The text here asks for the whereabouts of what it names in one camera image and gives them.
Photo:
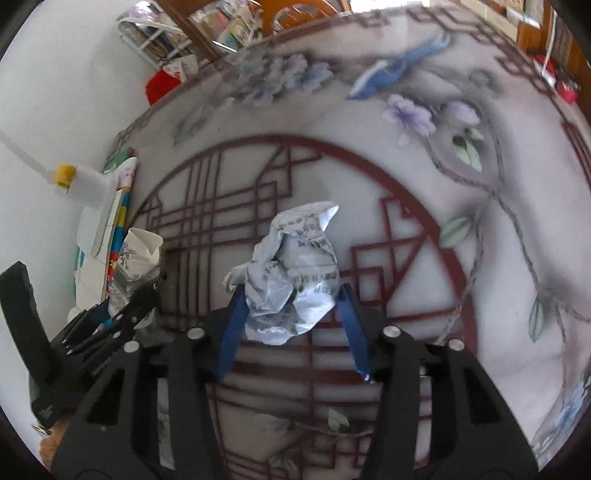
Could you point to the red bag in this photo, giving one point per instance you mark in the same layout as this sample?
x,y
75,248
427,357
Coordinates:
x,y
161,87

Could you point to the white printed paper bag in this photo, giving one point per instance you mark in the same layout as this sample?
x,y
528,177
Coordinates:
x,y
182,69

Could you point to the wooden dining chair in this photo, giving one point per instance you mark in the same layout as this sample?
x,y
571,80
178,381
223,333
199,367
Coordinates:
x,y
286,18

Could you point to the white magazine rack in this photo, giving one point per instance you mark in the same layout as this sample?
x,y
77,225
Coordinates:
x,y
152,37

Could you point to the grey printed paper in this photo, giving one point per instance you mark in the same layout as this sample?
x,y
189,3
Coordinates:
x,y
136,258

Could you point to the wooden television cabinet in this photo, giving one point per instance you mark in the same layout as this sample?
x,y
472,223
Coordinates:
x,y
517,18

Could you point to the white printed paper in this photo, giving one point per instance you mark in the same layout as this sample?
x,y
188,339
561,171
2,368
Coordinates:
x,y
295,272

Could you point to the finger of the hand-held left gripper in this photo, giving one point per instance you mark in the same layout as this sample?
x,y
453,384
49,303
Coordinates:
x,y
106,339
134,300

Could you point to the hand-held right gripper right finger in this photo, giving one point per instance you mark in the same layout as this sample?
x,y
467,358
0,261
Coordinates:
x,y
353,332

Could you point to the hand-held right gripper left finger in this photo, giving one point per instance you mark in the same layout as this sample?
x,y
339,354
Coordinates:
x,y
231,332

